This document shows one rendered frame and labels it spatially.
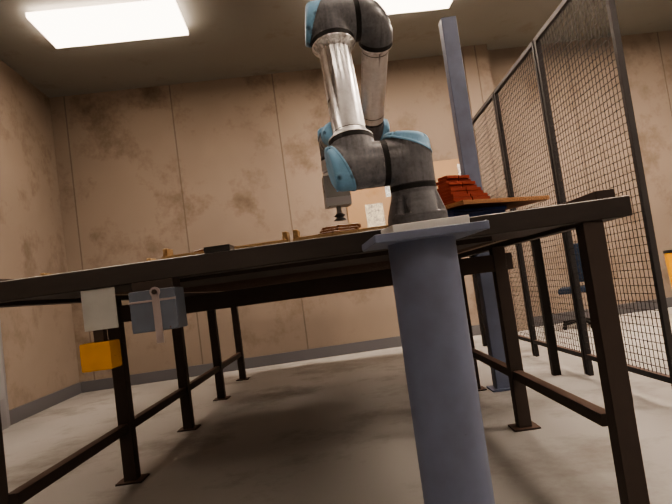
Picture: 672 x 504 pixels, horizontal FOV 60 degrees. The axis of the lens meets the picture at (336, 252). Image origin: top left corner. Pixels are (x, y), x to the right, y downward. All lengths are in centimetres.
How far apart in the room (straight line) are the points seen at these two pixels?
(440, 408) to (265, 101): 596
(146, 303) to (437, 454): 90
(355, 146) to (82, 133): 612
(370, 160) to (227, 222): 545
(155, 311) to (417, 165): 85
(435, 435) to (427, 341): 22
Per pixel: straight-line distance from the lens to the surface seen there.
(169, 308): 174
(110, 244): 706
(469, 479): 148
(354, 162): 141
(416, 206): 141
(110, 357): 181
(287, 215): 677
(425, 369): 141
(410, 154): 144
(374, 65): 173
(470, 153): 383
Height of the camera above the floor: 76
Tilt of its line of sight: 4 degrees up
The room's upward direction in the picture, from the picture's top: 8 degrees counter-clockwise
